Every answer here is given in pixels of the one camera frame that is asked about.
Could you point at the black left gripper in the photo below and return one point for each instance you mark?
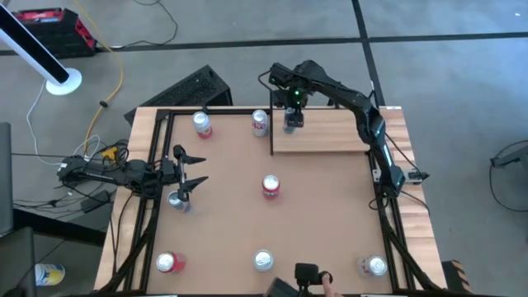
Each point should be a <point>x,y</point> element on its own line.
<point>169,171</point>

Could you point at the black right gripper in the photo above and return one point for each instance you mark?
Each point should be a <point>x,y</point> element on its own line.
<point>296,99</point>

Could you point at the blue silver Red Bull can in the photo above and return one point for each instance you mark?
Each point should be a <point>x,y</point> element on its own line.
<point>288,130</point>
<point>174,202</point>

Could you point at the orange Fanta can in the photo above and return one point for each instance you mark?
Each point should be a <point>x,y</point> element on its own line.
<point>171,262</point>
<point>271,187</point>

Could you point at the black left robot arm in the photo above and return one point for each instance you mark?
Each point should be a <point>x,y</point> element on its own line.
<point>103,173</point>

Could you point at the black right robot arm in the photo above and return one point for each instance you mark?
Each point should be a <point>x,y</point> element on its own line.
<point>363,107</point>

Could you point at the yellow plug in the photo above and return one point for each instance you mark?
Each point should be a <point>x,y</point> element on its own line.
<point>109,153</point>

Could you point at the black power adapter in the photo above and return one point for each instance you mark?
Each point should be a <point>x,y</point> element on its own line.
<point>95,202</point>

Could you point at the black handheld device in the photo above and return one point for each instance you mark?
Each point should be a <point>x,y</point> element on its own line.
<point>307,273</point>

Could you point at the person's hand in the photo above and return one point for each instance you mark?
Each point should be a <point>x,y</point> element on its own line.
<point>328,288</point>

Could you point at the yellow white cup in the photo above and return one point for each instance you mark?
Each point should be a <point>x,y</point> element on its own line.
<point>49,274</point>

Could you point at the dark grey panel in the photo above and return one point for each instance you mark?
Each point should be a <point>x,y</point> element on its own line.
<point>5,177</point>

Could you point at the white lamp stand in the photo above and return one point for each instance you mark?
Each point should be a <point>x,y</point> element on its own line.
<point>37,51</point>

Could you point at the red black toolbox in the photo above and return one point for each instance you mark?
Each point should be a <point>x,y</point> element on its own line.
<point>53,33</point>

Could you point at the black yellow striped block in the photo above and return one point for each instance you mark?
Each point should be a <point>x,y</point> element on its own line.
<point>455,275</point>

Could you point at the wooden shelf with black frame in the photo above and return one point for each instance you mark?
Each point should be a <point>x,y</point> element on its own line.
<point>321,132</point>

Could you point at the black aluminium table frame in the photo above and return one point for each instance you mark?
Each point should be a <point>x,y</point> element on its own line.
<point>231,111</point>

